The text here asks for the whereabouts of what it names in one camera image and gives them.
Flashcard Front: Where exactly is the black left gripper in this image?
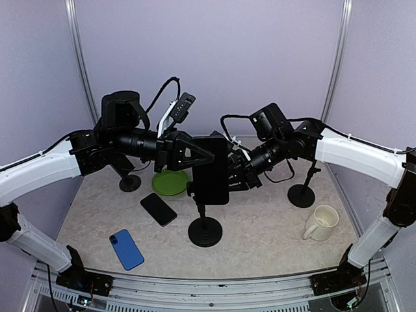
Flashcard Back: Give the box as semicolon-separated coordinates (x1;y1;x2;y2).
111;126;215;173

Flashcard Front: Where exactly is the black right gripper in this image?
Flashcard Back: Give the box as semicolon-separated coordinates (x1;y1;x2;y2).
211;134;287;193

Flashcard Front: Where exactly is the black phone teal case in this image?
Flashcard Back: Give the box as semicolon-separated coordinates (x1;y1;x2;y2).
192;135;229;205

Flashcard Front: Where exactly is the black round-base clamp stand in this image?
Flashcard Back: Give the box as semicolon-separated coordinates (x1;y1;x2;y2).
187;182;223;248

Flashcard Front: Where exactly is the black phone purple edge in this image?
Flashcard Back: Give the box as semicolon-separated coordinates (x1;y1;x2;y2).
140;193;177;227

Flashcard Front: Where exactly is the black tall round-base stand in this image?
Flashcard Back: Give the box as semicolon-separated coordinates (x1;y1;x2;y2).
287;160;322;209

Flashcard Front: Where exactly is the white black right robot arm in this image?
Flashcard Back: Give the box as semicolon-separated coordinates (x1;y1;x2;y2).
224;103;415;289

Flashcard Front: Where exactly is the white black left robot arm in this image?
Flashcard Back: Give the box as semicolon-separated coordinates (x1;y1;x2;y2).
1;90;215;289

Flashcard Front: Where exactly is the blue phone face down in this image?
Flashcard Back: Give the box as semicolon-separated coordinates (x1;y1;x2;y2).
109;229;144;271

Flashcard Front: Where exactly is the green plate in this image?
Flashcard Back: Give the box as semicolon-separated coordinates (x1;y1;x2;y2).
151;170;189;196

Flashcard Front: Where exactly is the cream ceramic mug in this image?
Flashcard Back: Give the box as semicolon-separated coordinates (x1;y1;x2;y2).
303;205;340;241

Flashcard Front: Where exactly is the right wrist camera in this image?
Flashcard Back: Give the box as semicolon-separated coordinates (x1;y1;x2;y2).
209;130;251;160

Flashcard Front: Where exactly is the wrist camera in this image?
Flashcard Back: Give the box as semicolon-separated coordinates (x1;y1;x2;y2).
157;92;196;138
209;130;251;160

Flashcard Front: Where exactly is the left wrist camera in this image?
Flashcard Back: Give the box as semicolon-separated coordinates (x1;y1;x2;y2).
157;92;196;138

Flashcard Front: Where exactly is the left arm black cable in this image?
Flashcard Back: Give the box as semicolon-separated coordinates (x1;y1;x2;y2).
142;76;182;114

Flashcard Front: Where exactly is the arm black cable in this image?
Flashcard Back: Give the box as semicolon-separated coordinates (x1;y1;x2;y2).
220;113;416;183
142;76;182;114

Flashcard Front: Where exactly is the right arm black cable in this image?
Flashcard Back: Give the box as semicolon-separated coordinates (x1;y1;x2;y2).
220;113;416;183

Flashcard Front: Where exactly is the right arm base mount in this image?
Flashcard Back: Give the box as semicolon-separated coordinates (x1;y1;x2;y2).
310;244;367;296

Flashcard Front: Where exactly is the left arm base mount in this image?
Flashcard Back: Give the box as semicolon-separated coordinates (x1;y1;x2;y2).
56;245;114;297

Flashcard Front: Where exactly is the front aluminium rail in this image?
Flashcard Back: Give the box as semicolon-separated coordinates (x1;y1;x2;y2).
22;256;400;312

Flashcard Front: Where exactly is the left aluminium frame post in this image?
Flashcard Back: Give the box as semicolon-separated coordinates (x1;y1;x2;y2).
64;0;100;124

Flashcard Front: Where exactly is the aluminium frame post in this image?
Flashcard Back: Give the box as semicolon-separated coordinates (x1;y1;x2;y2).
64;0;100;124
320;0;354;122

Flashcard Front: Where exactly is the right aluminium frame post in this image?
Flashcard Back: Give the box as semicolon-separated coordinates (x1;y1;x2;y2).
320;0;354;122

